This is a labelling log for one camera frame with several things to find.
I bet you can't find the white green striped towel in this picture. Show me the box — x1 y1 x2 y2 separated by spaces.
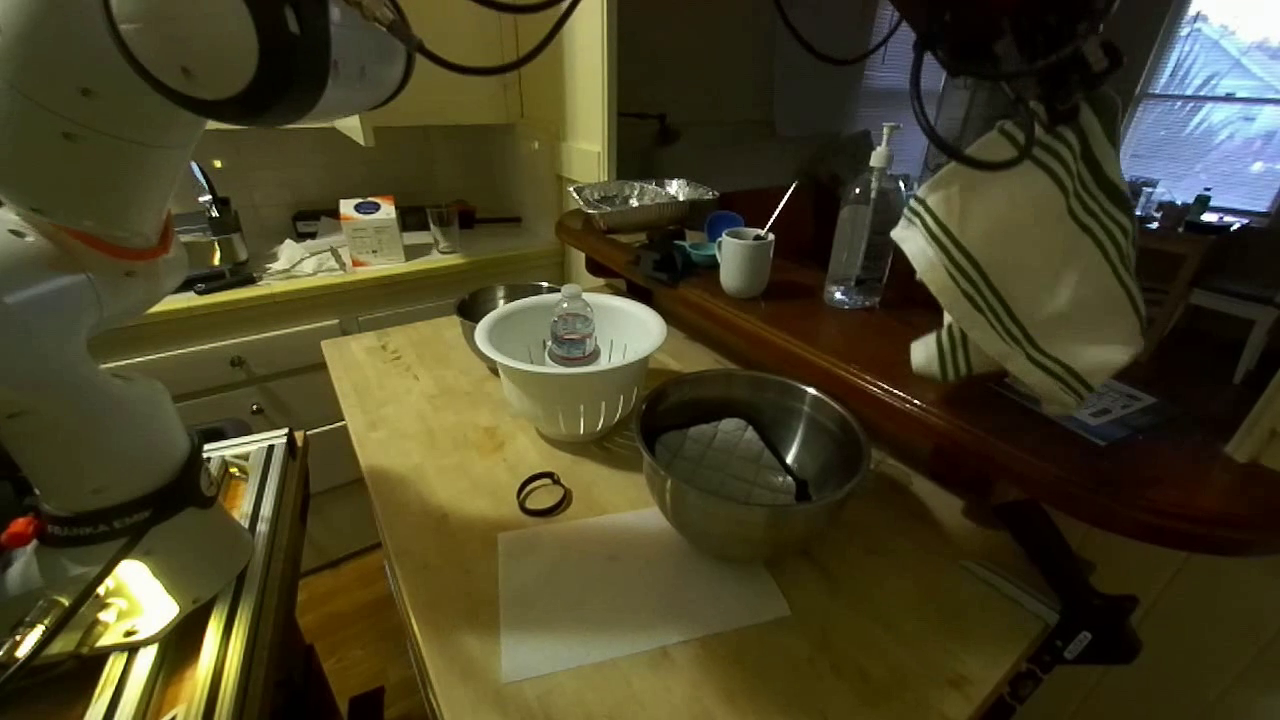
894 99 1149 413

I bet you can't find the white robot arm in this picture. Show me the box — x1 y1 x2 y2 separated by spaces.
0 0 413 510

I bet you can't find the small teal bowl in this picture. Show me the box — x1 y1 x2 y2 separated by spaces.
676 237 717 273

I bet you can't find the silver metal bowl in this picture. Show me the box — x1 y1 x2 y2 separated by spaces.
635 366 874 563

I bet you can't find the small clear water bottle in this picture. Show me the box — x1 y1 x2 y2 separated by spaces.
543 282 600 366

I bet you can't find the white plastic colander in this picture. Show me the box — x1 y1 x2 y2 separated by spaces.
477 288 667 441

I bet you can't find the white ceramic mug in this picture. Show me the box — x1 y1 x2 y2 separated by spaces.
717 227 777 300

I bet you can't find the aluminium foil tray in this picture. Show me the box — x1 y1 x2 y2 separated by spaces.
568 176 722 227

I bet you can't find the clear soap pump bottle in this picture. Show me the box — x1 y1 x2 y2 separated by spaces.
823 120 909 311

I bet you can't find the white paper sheet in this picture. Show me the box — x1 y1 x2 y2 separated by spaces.
497 508 787 685

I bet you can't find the blue white card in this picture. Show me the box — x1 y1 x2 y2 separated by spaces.
1066 383 1159 448

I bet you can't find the black rubber ring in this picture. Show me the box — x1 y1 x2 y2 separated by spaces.
511 468 575 520

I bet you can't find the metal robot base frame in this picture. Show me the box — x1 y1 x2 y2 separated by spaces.
3 428 307 720

